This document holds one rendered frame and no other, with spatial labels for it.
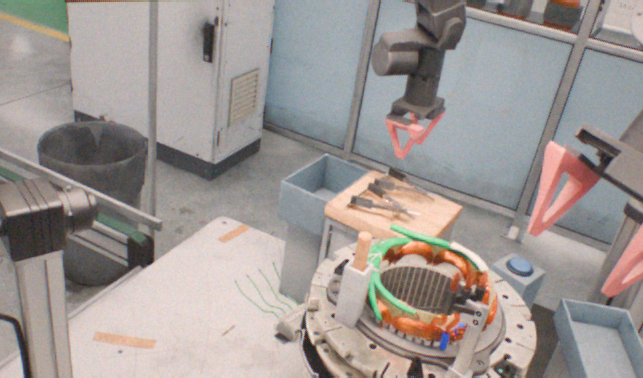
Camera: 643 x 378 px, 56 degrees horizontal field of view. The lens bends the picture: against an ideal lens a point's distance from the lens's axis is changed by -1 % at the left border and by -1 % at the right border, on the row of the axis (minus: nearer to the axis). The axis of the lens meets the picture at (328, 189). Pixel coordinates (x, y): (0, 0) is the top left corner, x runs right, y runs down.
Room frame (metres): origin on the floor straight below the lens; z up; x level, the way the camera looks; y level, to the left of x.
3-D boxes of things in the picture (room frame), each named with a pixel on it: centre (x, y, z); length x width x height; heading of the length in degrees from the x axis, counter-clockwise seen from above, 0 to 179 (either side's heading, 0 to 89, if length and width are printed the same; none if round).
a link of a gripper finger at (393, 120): (1.02, -0.12, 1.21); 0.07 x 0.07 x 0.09; 64
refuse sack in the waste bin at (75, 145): (1.97, 0.89, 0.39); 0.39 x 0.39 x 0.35
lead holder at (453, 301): (0.56, -0.17, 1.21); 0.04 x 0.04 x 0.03; 63
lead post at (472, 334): (0.55, -0.20, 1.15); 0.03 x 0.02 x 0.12; 55
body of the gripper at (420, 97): (1.05, -0.13, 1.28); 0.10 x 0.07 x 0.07; 154
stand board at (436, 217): (1.00, -0.13, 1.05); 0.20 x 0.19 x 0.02; 63
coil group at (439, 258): (0.75, -0.20, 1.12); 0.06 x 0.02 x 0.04; 63
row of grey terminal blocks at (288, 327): (0.93, 0.02, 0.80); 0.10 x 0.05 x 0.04; 142
